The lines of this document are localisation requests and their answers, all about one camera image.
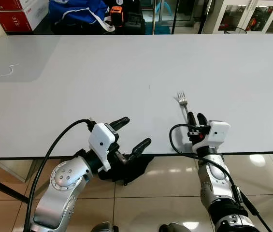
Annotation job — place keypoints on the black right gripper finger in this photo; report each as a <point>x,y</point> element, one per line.
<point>202,120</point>
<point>192,122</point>

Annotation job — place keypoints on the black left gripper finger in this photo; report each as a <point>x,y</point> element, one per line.
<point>140,147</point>
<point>120,123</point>

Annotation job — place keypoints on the silver metal fork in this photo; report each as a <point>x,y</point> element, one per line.
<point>181,99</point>

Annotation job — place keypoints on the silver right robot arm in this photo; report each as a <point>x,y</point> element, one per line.
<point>216,183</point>

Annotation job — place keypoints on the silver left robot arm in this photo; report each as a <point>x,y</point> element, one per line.
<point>66,181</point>

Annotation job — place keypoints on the grey robot left leg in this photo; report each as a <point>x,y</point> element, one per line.
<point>105,227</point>

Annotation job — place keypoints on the grey robot leg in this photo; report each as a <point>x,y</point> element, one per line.
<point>175,227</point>
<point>105,227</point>

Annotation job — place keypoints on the grey robot right leg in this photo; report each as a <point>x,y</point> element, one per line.
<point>175,227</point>

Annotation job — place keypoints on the black case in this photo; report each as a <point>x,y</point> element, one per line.
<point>134,20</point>

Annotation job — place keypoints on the thin black pole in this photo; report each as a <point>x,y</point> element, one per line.
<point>176,17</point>

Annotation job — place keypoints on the orange black device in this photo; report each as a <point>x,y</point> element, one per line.
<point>116,16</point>

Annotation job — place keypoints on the white glass display cabinet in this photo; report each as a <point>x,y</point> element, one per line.
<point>252,12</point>

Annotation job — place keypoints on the black table leg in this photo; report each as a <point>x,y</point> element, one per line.
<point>3,189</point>

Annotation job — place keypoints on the red white cardboard box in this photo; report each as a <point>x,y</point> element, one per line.
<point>15,20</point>
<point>6,4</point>

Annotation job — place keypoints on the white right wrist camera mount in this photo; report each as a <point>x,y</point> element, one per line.
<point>218,133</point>

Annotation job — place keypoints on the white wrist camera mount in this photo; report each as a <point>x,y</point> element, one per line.
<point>101,140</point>
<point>218,133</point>

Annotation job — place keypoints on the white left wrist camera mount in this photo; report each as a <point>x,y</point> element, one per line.
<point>101,140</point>

